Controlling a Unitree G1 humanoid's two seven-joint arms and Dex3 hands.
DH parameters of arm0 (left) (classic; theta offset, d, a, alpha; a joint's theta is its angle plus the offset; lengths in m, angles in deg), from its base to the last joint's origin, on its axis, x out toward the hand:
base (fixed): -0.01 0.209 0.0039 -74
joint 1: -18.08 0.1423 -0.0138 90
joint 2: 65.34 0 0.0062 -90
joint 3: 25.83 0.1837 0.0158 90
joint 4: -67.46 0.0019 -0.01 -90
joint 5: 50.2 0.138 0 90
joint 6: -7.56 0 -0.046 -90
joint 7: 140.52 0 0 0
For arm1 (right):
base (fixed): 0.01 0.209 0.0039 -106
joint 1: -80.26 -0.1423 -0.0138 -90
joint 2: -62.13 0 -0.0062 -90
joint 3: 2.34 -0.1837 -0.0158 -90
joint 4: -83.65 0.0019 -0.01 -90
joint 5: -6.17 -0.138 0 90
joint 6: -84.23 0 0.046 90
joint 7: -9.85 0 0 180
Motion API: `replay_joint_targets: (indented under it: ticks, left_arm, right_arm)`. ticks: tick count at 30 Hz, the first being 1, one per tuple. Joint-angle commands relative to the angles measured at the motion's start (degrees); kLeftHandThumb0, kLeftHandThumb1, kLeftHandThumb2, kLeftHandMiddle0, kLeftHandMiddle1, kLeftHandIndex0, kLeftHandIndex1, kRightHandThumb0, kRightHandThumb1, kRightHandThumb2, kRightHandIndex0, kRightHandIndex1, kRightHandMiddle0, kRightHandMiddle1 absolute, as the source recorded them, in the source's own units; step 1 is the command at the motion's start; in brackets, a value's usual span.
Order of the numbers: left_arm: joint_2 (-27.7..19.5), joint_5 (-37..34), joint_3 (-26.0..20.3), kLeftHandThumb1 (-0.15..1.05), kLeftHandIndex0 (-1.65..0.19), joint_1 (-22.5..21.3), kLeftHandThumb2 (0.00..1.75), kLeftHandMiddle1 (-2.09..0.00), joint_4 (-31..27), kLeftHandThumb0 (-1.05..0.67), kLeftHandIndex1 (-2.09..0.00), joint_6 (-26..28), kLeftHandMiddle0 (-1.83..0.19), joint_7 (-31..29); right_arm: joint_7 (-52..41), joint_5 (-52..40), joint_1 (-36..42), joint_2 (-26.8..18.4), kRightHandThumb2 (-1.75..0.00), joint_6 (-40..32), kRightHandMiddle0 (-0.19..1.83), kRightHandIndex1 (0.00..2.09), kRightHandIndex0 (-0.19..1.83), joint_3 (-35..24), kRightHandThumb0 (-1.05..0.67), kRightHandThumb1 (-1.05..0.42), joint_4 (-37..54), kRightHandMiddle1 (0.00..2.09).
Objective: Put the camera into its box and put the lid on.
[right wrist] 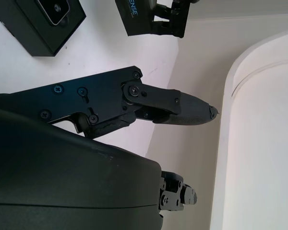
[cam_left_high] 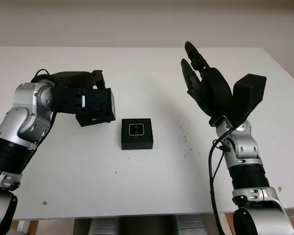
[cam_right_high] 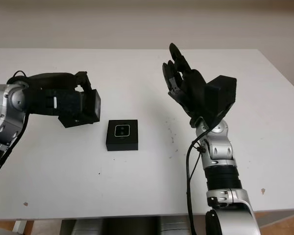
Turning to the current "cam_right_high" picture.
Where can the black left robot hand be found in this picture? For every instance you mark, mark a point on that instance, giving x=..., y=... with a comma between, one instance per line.
x=54, y=80

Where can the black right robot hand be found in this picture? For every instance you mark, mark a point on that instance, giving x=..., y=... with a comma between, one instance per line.
x=191, y=88

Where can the black RealSense box lid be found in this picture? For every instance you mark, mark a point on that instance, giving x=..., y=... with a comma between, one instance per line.
x=95, y=105

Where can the small black square device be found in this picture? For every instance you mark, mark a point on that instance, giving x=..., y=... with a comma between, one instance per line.
x=122, y=131

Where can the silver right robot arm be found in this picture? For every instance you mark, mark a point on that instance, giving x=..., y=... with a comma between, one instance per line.
x=225, y=176

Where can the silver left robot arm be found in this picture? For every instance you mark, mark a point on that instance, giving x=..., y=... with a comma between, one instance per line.
x=5, y=112

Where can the black box base with insert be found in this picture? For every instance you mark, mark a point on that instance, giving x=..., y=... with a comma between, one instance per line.
x=122, y=144

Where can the white table leg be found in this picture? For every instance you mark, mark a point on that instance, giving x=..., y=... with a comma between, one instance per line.
x=20, y=225

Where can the grey robot lower body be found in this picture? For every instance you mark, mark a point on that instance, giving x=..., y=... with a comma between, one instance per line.
x=127, y=226

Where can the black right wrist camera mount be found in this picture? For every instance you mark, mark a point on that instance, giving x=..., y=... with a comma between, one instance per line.
x=221, y=95

